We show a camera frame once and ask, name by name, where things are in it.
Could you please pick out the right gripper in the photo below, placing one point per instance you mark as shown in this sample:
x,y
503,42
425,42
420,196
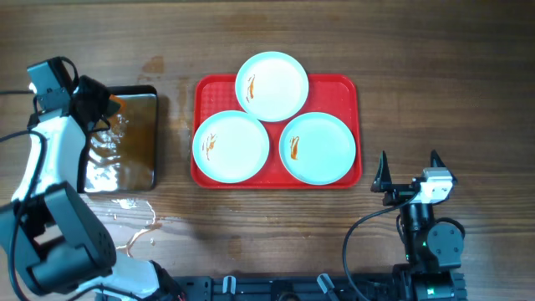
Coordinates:
x,y
399,193

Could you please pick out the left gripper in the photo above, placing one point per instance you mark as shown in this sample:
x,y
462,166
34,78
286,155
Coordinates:
x,y
100,88

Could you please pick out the orange green sponge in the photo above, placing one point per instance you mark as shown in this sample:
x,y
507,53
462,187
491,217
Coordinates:
x,y
115,106

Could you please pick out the white plate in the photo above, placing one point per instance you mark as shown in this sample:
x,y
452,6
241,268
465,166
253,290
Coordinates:
x,y
317,148
230,146
271,86

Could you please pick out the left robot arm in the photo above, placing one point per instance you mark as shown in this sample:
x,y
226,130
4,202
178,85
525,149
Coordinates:
x,y
54,242

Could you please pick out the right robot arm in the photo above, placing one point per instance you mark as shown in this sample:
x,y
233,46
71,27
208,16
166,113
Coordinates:
x,y
433,246

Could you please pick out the black water tray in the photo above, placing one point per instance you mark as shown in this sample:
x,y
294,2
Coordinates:
x,y
120,155

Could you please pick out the red plastic tray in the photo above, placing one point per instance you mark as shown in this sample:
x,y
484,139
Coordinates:
x,y
334,94

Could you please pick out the white plate top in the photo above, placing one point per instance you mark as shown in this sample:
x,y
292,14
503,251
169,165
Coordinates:
x,y
271,86

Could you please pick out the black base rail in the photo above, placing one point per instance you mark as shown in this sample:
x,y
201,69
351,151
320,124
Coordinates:
x,y
374,286

